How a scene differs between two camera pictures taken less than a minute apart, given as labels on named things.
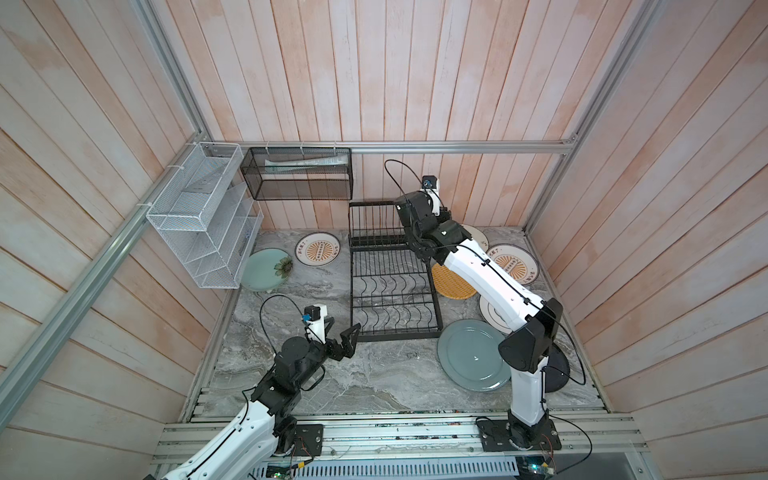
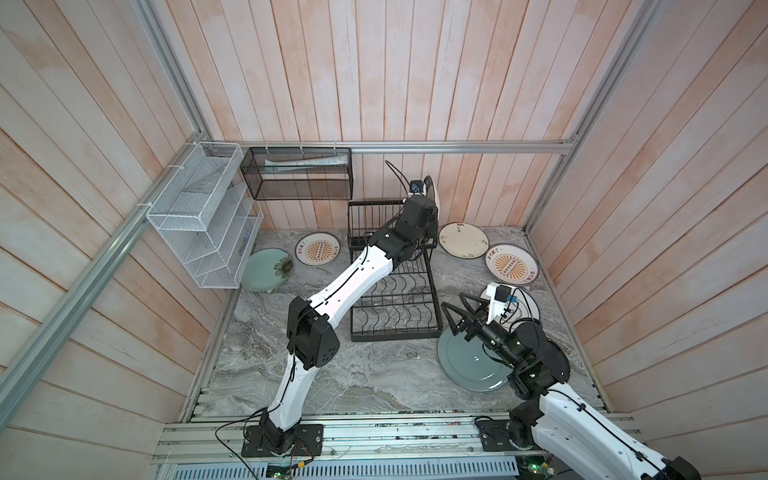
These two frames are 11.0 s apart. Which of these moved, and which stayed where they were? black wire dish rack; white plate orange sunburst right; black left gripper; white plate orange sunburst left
Moved: black left gripper
Stayed: white plate orange sunburst right; white plate orange sunburst left; black wire dish rack
